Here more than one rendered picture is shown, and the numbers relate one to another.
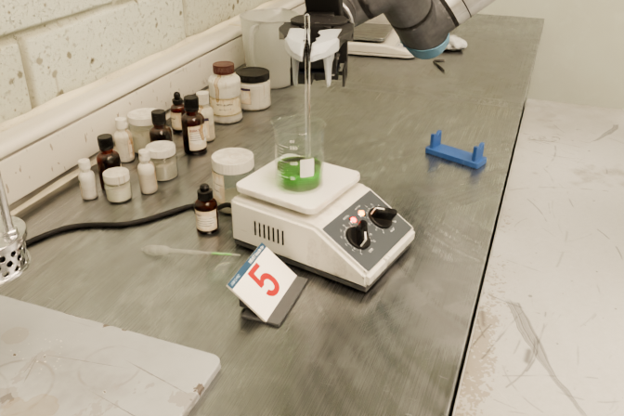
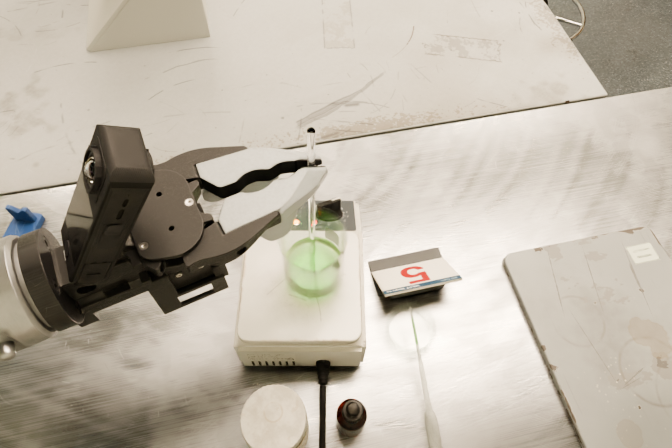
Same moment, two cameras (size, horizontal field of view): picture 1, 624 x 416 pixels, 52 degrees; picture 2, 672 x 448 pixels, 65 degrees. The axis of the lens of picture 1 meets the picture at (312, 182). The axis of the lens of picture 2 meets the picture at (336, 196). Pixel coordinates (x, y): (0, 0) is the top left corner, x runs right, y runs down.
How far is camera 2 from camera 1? 0.85 m
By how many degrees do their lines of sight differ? 84
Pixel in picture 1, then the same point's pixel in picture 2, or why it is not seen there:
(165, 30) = not seen: outside the picture
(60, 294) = not seen: outside the picture
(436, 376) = (407, 139)
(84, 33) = not seen: outside the picture
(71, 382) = (611, 333)
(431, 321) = (356, 161)
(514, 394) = (391, 102)
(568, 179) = (42, 135)
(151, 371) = (555, 288)
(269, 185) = (336, 300)
